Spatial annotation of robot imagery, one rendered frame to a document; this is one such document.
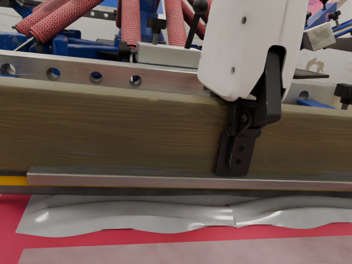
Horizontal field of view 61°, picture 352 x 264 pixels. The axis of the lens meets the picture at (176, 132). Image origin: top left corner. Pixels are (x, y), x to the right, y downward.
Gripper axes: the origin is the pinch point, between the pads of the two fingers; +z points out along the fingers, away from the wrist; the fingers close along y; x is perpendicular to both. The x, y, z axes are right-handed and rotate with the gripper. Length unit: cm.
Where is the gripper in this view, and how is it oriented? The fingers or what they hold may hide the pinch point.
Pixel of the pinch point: (227, 145)
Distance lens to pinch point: 29.1
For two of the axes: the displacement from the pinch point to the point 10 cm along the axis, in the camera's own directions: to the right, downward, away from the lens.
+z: -1.3, 9.4, 3.2
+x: 9.7, 0.5, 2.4
